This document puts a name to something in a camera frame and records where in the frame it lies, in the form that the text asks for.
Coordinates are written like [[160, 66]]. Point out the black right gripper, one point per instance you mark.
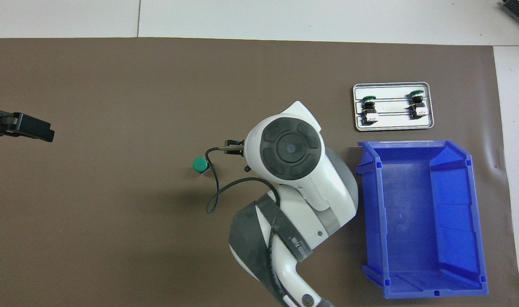
[[233, 143]]

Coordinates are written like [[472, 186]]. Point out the green push button switch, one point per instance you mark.
[[199, 165], [370, 111], [418, 108]]

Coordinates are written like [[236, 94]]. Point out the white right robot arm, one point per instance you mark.
[[293, 204]]

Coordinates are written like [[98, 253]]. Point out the brown table mat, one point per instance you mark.
[[114, 85]]

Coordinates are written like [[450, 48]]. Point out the grey metal tray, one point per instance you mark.
[[391, 123]]

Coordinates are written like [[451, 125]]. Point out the blue plastic storage bin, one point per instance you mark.
[[413, 213]]

